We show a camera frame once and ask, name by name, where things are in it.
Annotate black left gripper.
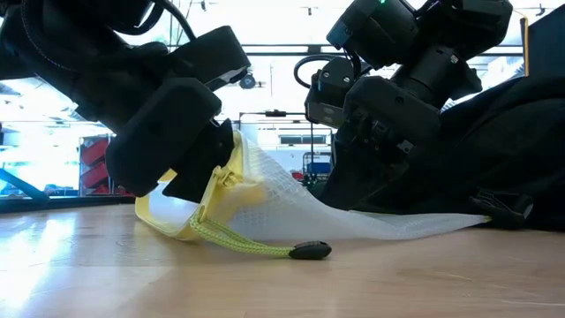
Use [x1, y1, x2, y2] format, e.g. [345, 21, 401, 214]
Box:
[74, 43, 235, 204]

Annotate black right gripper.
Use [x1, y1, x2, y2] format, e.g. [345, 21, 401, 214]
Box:
[324, 46, 482, 208]

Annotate white mesh pouch yellow trim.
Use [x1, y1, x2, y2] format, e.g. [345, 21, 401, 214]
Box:
[134, 130, 492, 261]

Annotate black backpack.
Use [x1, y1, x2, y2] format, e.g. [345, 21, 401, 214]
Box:
[317, 74, 565, 233]

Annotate red storage bins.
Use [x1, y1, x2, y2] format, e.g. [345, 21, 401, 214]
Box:
[79, 134, 133, 198]

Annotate round black hanging object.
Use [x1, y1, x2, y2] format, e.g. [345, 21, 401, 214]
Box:
[238, 72, 257, 91]

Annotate black curtain panel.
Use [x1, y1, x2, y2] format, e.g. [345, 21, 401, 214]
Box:
[527, 16, 565, 79]

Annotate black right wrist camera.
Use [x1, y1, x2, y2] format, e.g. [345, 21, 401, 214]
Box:
[304, 56, 357, 130]

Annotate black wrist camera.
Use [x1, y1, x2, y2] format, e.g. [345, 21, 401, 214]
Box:
[304, 56, 357, 130]
[169, 25, 252, 93]

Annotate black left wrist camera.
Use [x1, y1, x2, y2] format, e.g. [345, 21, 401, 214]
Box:
[169, 25, 252, 93]

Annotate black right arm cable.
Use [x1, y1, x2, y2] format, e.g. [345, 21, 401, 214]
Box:
[293, 52, 354, 89]

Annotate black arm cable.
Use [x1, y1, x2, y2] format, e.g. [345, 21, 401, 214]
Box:
[112, 0, 199, 42]
[293, 52, 354, 89]

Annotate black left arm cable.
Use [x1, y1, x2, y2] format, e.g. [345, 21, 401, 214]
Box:
[112, 0, 199, 42]

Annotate long thin yellow cable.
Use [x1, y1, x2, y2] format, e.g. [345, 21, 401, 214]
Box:
[507, 6, 531, 76]

